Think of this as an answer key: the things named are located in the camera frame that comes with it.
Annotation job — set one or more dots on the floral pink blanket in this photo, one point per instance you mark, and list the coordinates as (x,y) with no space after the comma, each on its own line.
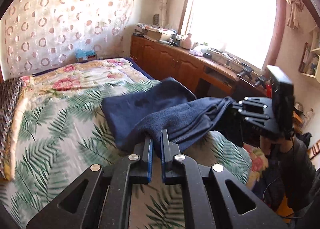
(82,76)

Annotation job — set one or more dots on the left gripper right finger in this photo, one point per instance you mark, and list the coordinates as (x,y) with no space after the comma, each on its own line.
(170,173)

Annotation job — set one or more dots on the palm leaf print sheet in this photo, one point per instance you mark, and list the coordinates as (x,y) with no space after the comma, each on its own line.
(154,205)

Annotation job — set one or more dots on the blue box on bed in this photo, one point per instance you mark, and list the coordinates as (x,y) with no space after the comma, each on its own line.
(85,55)

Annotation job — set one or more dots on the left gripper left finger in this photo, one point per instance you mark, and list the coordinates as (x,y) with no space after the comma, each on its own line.
(142,171)

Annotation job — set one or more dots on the cardboard box on cabinet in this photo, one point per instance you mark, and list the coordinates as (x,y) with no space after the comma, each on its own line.
(159,35)

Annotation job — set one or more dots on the wall bookshelf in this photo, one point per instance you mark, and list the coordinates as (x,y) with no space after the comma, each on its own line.
(309,63)

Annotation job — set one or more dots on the circle pattern curtain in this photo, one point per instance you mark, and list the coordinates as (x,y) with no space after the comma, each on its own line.
(38,35)

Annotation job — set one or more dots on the long wooden cabinet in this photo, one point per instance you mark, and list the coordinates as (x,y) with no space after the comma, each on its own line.
(202,76)

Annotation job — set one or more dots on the bright window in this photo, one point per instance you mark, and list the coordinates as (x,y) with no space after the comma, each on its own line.
(249,30)

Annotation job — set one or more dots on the person's right forearm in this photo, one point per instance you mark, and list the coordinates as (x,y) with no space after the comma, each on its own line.
(298,174)

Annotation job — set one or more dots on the pink bottle on cabinet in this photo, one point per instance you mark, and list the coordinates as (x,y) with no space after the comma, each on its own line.
(186,42)

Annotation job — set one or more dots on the dark circle pattern pillow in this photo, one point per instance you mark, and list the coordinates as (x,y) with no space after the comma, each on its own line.
(10,93)

